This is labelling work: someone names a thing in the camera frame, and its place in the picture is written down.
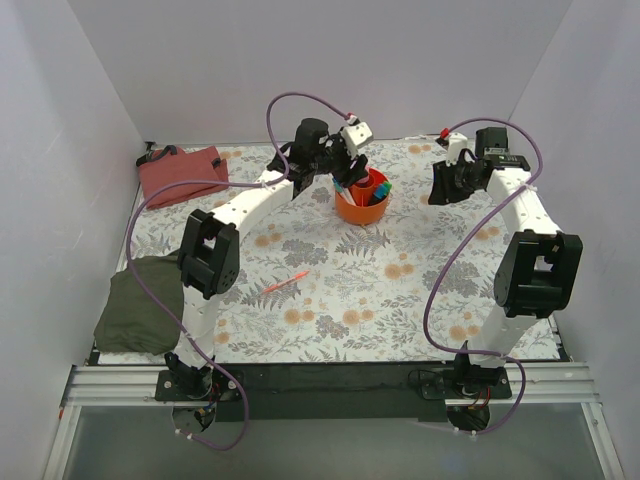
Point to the blue capped white marker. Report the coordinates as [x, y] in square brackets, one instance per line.
[344, 193]

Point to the blue black highlighter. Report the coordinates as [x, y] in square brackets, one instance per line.
[378, 196]

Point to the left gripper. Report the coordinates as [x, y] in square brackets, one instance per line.
[347, 163]

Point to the floral table mat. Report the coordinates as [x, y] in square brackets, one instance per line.
[364, 297]

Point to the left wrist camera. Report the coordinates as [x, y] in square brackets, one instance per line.
[356, 134]

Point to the orange pen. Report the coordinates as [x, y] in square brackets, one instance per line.
[286, 282]

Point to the red folded cloth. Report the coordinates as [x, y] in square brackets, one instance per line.
[160, 168]

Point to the orange round organizer container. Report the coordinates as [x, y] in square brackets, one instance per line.
[362, 214]

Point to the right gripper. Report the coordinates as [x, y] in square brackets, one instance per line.
[442, 182]

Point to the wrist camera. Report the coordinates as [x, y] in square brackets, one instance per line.
[454, 143]
[356, 134]

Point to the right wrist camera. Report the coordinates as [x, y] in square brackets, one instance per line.
[454, 143]

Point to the aluminium frame rail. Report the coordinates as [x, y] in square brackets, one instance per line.
[131, 385]

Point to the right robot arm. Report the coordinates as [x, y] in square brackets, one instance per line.
[535, 278]

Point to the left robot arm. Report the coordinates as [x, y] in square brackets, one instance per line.
[209, 255]

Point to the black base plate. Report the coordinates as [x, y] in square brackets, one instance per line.
[319, 391]

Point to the dark green cloth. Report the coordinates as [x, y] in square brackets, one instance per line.
[131, 321]

